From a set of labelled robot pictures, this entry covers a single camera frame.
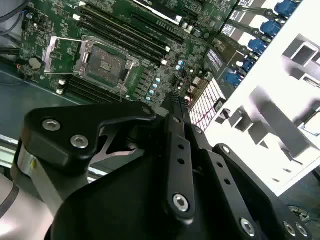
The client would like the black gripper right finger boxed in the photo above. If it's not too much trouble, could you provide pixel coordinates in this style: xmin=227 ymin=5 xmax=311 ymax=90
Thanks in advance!
xmin=177 ymin=96 xmax=315 ymax=240

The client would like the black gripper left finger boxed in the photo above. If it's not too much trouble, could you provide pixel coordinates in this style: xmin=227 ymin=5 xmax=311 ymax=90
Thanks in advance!
xmin=21 ymin=91 xmax=197 ymax=223

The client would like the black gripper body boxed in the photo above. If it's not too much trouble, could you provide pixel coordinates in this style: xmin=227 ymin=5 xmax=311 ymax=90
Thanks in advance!
xmin=48 ymin=119 xmax=242 ymax=240

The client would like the metal socket cover frame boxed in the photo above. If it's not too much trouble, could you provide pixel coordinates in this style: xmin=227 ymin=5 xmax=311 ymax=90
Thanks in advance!
xmin=41 ymin=36 xmax=89 ymax=75

